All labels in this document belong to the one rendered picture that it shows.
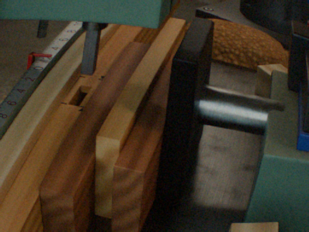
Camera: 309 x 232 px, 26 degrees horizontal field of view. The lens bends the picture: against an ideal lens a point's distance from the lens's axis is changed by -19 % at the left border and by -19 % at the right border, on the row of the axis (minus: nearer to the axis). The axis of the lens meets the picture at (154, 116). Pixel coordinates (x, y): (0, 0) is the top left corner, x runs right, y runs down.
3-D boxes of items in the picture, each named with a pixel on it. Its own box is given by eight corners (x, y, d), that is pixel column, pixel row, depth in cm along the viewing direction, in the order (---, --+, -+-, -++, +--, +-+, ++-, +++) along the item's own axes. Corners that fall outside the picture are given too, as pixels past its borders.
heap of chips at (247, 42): (289, 80, 68) (291, 54, 67) (168, 50, 70) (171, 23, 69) (288, 52, 76) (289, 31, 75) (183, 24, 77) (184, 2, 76)
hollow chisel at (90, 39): (92, 75, 51) (101, 11, 49) (79, 74, 51) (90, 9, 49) (95, 70, 52) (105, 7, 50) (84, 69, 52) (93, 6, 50)
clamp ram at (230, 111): (262, 208, 46) (289, 86, 42) (154, 196, 47) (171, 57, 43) (274, 148, 54) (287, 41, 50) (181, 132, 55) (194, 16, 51)
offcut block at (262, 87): (253, 99, 63) (256, 64, 61) (276, 95, 64) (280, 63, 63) (274, 116, 60) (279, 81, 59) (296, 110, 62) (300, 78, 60)
